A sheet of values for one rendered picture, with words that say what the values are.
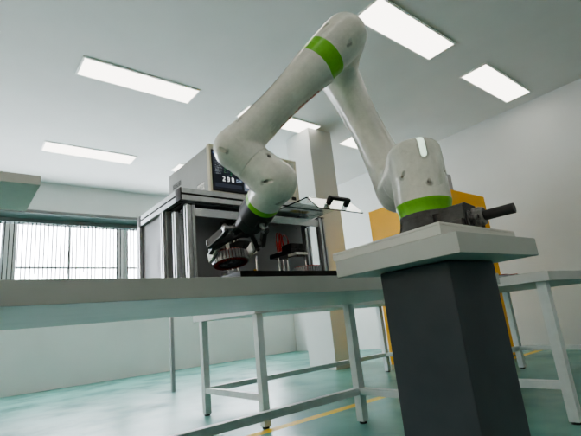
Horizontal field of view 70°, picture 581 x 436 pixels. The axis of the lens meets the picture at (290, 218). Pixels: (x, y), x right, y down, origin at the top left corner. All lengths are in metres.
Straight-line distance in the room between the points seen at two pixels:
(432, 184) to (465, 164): 6.14
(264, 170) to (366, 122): 0.38
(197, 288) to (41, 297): 0.33
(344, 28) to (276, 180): 0.44
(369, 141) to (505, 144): 5.77
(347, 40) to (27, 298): 0.92
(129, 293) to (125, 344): 6.98
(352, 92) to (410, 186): 0.39
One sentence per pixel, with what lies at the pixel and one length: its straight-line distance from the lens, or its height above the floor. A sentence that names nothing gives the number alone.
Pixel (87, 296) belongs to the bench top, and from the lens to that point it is 0.96.
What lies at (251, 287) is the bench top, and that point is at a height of 0.72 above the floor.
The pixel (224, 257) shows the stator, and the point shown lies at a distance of 1.22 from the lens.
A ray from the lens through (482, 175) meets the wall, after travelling 6.97.
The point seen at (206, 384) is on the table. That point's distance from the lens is 3.51.
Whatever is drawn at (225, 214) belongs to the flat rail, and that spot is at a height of 1.03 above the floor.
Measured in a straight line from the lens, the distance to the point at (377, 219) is 5.58.
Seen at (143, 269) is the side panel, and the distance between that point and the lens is 1.82.
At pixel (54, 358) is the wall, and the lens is 7.71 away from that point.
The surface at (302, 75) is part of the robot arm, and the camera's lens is 1.09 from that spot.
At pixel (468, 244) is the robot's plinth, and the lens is 0.83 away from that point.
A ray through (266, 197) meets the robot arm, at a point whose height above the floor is 0.91.
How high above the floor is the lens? 0.62
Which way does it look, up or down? 14 degrees up
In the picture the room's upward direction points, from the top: 6 degrees counter-clockwise
